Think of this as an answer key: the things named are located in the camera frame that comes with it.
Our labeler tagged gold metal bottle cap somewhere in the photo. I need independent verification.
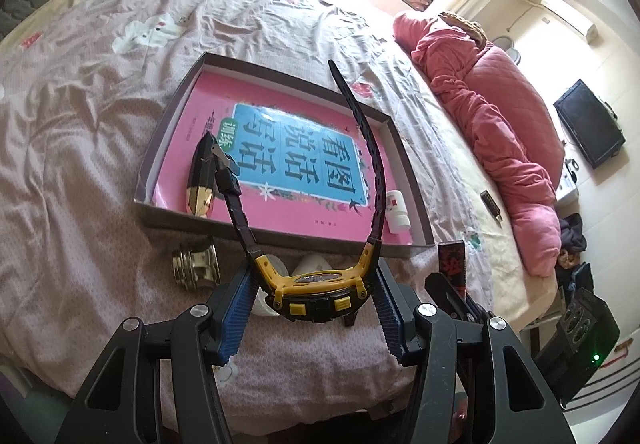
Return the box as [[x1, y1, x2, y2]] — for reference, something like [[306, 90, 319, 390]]
[[171, 244, 221, 289]]

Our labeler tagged black stick device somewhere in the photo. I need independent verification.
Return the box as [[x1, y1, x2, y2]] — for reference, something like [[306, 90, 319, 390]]
[[481, 190, 503, 226]]

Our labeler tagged pink book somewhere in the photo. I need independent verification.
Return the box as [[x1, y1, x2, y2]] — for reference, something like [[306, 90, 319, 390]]
[[150, 68, 416, 245]]

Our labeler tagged red black lighter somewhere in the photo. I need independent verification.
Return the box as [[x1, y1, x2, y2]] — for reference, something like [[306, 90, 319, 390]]
[[436, 240, 469, 302]]

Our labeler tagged white plastic jar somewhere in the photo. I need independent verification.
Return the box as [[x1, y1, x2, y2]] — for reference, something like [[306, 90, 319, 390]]
[[291, 255, 333, 277]]

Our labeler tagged cream fitted sheet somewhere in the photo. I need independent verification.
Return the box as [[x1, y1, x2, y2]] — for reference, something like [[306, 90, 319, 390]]
[[390, 38, 561, 325]]

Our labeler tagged pink crumpled quilt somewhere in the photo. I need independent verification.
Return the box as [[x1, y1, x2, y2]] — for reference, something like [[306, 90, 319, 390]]
[[392, 11, 563, 277]]

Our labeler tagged pink quilted pillow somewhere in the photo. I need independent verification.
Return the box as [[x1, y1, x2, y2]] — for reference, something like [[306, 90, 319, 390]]
[[465, 44, 566, 185]]

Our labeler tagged pink floral bed sheet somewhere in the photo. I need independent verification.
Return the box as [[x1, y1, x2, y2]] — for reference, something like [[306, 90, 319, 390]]
[[0, 0, 501, 420]]

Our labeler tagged white electric fan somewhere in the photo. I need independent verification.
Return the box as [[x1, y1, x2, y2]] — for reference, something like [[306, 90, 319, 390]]
[[492, 34, 523, 67]]

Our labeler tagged small white pill bottle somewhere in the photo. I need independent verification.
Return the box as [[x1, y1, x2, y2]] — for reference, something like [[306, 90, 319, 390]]
[[386, 191, 412, 232]]

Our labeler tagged black television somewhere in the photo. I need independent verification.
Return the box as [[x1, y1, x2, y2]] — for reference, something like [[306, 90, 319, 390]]
[[553, 80, 626, 169]]

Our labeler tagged black gold faceted bottle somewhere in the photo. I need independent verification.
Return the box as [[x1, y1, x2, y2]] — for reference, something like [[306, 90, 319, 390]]
[[184, 131, 221, 219]]

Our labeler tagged yellow black wristwatch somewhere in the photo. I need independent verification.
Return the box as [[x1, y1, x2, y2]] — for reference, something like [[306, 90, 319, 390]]
[[212, 60, 388, 325]]

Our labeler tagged brown woven hat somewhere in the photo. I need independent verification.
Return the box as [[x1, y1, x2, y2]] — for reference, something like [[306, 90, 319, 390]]
[[440, 11, 488, 42]]

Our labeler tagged white air conditioner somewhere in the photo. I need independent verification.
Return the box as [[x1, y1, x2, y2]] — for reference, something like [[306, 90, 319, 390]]
[[541, 0, 598, 42]]

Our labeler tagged dark clothes pile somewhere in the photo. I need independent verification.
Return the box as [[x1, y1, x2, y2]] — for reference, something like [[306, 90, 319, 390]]
[[555, 214, 588, 269]]

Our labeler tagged white nightstand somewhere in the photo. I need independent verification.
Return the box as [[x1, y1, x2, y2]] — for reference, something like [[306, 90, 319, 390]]
[[555, 156, 583, 205]]

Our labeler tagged grey cardboard box tray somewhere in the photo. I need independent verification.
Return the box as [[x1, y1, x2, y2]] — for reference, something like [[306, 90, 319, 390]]
[[132, 52, 435, 247]]

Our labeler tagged white slatted furniture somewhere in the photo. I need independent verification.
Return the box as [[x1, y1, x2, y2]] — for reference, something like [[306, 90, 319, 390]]
[[575, 339, 636, 405]]

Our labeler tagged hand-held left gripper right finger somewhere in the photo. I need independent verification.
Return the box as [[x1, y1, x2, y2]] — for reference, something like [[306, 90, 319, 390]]
[[372, 259, 576, 444]]

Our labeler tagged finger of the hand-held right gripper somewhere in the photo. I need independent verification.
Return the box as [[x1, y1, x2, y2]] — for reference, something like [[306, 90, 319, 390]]
[[424, 273, 488, 325]]

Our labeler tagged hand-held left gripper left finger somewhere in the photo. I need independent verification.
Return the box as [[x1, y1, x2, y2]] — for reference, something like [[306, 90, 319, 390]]
[[55, 269, 261, 444]]

